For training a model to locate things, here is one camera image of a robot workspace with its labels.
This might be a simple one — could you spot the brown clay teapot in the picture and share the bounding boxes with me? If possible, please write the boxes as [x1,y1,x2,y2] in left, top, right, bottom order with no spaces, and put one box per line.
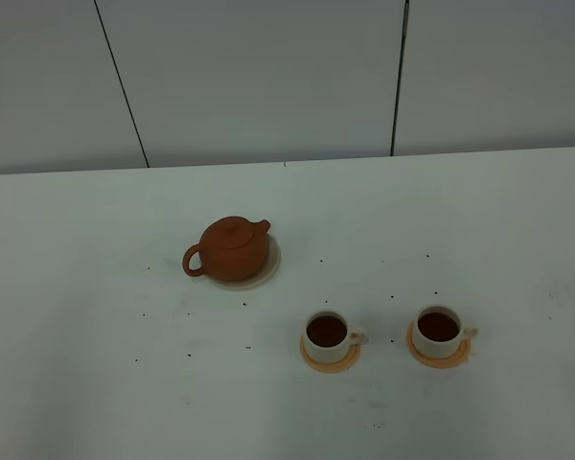
[182,216,270,283]

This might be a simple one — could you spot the left white teacup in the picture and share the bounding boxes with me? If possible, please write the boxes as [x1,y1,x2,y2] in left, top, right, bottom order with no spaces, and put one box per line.
[301,310,368,365]

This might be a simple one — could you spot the right orange coaster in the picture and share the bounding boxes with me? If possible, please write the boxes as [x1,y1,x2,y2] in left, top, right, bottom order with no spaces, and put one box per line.
[406,322,472,369]

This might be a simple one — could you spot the white teacup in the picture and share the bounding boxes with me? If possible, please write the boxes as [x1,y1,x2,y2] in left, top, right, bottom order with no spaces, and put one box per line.
[407,305,478,360]
[301,310,368,365]

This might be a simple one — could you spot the beige round teapot saucer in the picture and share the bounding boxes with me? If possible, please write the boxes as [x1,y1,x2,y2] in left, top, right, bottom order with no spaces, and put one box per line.
[208,235,281,291]

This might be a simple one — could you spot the left orange coaster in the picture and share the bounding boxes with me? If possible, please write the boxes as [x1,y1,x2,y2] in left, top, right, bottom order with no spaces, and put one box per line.
[299,337,361,374]

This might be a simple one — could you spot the right white teacup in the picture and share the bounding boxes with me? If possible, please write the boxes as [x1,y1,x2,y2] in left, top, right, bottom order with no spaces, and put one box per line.
[407,305,478,360]

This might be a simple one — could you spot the orange coaster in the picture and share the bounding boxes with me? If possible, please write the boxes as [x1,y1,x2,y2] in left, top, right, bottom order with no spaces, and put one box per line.
[406,322,472,369]
[299,337,361,374]

